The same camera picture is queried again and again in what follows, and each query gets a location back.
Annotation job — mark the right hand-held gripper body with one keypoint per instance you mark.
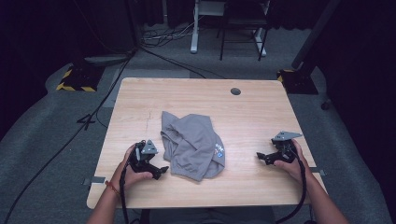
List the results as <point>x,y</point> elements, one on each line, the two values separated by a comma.
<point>285,154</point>

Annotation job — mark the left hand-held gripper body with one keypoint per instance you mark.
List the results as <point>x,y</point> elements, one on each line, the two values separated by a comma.
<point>141,160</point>

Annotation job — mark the grey pants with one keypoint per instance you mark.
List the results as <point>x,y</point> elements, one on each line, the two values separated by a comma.
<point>193,140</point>

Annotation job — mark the person's right hand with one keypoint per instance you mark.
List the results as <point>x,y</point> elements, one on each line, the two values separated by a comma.
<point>297,168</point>

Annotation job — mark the person's left hand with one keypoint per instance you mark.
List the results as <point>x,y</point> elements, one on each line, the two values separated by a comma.
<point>124,177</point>

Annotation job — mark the small black wheel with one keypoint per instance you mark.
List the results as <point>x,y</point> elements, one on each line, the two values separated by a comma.
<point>326,104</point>

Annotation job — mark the black yellow striped stand base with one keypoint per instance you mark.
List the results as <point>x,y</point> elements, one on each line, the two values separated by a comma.
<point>79,79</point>
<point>299,82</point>

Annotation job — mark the grey flat stand base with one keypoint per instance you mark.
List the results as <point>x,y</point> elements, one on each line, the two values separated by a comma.
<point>106,59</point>

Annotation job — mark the black metal chair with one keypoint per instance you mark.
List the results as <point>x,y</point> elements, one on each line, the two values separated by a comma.
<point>222,43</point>

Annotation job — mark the grey metal pole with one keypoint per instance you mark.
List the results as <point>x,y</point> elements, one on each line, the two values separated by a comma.
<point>314,34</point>

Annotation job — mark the grey metal table bracket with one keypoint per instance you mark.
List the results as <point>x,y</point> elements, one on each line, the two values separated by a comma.
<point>95,180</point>
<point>319,172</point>

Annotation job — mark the white desk frame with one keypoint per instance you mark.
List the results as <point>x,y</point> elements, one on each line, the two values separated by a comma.
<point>194,37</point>

